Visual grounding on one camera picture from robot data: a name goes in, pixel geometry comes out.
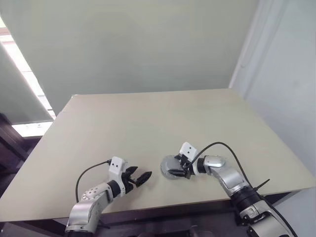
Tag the white wall conduit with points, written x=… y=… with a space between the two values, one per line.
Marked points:
x=247 y=49

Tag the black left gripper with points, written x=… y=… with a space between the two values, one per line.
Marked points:
x=128 y=184

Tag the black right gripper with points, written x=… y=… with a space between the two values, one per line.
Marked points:
x=187 y=168

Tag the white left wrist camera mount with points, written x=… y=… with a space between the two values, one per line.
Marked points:
x=116 y=168

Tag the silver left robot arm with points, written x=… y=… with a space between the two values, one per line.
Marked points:
x=89 y=207

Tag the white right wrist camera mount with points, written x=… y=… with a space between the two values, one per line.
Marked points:
x=188 y=150

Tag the black zip tie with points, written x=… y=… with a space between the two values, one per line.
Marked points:
x=262 y=184

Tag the dark wooden furniture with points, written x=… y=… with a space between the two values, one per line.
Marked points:
x=12 y=148

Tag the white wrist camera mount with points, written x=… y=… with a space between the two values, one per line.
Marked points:
x=116 y=168
x=188 y=150

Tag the grey round housing lid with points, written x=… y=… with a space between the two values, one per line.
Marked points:
x=168 y=163

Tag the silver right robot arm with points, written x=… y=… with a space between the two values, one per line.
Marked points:
x=232 y=179

